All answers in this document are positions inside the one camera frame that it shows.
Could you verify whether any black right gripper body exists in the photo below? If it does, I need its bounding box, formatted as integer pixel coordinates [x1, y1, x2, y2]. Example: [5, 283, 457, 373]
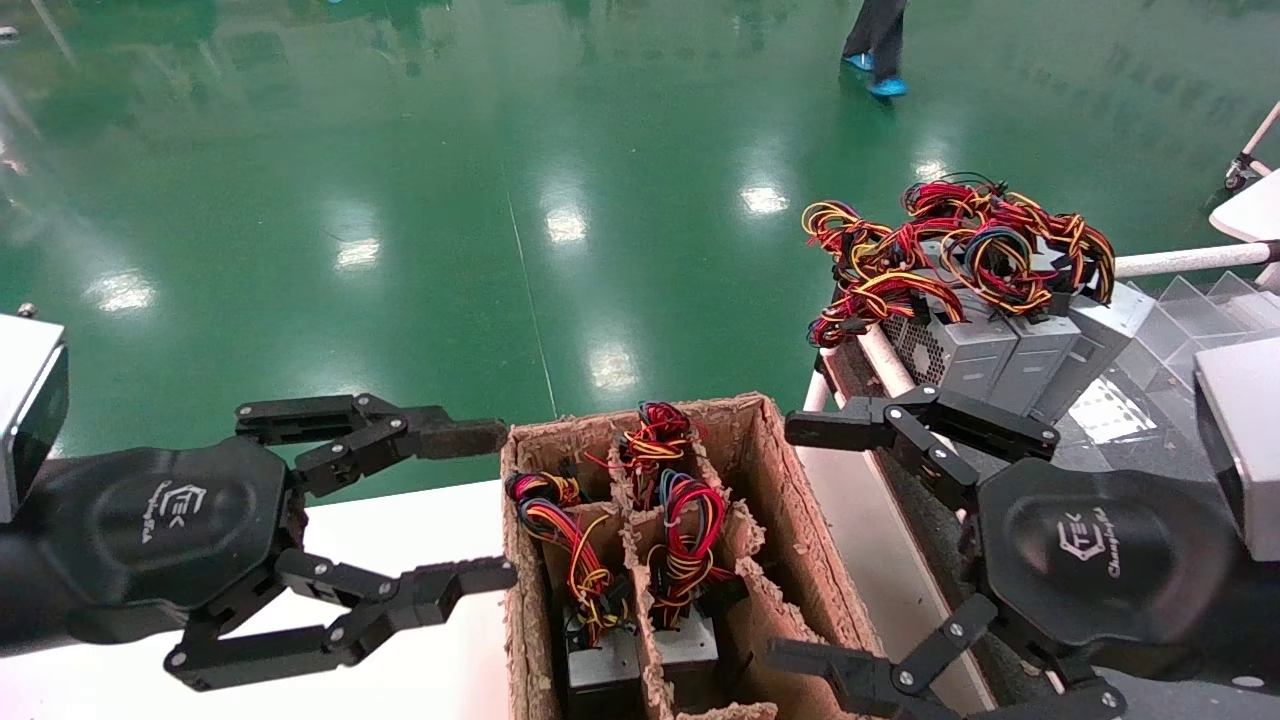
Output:
[965, 458, 1251, 681]

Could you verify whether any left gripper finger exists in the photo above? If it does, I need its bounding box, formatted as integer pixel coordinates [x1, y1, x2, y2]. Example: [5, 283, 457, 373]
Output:
[236, 393, 509, 498]
[165, 548, 518, 693]

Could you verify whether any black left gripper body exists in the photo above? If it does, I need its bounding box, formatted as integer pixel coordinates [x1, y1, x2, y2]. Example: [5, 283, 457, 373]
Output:
[20, 437, 308, 644]

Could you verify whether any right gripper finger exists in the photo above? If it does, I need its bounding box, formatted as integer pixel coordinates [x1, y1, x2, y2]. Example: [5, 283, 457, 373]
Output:
[785, 385, 1061, 511]
[768, 593, 1128, 720]

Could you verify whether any grey power supply with cables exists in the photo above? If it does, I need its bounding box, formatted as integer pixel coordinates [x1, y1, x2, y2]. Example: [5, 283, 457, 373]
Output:
[905, 175, 1083, 416]
[803, 200, 1019, 403]
[1010, 195, 1158, 423]
[648, 468, 749, 706]

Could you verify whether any dark conveyor belt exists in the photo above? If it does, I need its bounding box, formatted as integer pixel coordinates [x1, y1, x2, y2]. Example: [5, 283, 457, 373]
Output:
[825, 340, 1280, 720]

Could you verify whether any brown cardboard divider box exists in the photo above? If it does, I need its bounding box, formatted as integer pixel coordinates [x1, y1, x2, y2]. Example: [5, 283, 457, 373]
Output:
[500, 392, 913, 720]

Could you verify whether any clear plastic guard panel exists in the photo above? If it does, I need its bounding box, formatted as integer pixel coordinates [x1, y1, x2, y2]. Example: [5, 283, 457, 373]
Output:
[1100, 270, 1280, 401]

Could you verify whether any white crossbar tube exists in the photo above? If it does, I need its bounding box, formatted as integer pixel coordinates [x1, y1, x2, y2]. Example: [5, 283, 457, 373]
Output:
[1113, 240, 1280, 279]

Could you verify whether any white side table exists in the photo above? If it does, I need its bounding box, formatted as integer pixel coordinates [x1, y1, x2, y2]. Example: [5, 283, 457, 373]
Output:
[1208, 170, 1280, 246]

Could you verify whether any person in dark trousers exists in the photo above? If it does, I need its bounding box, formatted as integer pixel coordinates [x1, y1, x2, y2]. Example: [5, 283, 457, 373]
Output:
[840, 0, 909, 98]

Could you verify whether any white tube with black clamp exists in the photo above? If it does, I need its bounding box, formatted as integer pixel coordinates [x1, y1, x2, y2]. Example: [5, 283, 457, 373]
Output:
[1225, 100, 1280, 193]

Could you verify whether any long white rail tube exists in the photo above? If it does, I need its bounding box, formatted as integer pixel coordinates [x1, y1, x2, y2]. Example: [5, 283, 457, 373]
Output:
[858, 325, 919, 399]

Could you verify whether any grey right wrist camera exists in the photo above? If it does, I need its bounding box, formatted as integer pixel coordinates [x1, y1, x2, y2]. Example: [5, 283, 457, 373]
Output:
[1195, 338, 1280, 563]

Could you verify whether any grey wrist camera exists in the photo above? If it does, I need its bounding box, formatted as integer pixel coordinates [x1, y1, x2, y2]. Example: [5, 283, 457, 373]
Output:
[0, 313, 69, 523]
[1195, 338, 1280, 563]

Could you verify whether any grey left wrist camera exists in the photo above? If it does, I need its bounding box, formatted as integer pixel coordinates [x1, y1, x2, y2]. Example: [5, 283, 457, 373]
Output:
[0, 313, 69, 523]

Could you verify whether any dark power supply with cables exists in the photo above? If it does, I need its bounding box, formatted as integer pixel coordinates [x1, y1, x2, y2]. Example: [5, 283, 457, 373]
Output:
[505, 470, 643, 720]

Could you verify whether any power supply with red cables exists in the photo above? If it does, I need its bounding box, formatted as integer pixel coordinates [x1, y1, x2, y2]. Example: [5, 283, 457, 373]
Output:
[588, 402, 706, 506]

